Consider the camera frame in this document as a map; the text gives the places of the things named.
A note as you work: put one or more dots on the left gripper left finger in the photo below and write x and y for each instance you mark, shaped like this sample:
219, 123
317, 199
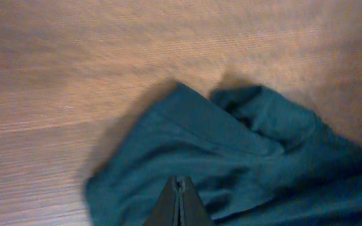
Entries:
165, 211

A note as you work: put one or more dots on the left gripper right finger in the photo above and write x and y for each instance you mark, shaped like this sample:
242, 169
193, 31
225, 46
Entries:
192, 209

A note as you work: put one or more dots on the black t-shirt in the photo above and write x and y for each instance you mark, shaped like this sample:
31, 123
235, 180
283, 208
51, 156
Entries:
254, 157

